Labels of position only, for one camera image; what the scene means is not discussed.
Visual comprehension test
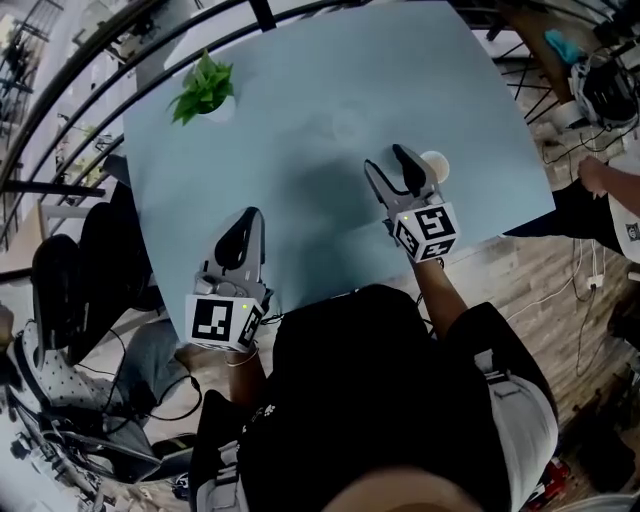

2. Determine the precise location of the teal cloth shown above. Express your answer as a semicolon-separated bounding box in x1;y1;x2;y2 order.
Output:
543;28;584;64

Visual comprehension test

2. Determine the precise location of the white paper roll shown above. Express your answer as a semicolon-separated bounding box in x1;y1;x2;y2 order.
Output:
553;101;587;132

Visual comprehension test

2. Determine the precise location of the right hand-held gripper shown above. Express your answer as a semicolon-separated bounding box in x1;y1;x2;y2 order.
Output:
363;143;461;265

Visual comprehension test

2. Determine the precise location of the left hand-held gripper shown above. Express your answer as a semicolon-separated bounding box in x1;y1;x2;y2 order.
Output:
183;206;275;355

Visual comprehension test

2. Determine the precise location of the clear plastic cup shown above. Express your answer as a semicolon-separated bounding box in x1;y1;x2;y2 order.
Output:
330;107;369;147

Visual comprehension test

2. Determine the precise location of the person's left forearm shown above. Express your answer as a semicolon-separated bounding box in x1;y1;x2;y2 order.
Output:
224;349;269;407

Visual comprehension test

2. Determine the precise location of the person's black grey top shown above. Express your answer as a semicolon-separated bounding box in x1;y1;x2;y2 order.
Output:
189;284;559;512

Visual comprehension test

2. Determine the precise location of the white power cable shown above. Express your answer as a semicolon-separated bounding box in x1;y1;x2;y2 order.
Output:
503;238;609;324

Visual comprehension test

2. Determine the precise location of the red plastic cup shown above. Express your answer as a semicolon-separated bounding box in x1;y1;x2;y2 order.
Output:
419;149;452;184

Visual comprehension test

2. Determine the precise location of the thin metal bracelet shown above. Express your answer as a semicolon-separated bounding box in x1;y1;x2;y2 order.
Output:
223;347;261;369

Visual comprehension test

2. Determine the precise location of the person's right forearm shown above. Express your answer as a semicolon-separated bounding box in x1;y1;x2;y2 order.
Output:
412;257;469;342

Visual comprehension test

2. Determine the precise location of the black office chair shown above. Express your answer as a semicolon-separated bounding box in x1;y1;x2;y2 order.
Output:
69;154;162;367
30;233;84;354

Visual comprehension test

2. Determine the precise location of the light blue table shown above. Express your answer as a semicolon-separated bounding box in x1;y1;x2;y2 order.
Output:
0;0;371;281

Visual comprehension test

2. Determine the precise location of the red case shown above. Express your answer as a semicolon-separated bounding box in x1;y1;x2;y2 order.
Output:
534;458;571;504

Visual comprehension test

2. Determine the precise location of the green plant in white pot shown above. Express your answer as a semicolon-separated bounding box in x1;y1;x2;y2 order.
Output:
167;48;239;127

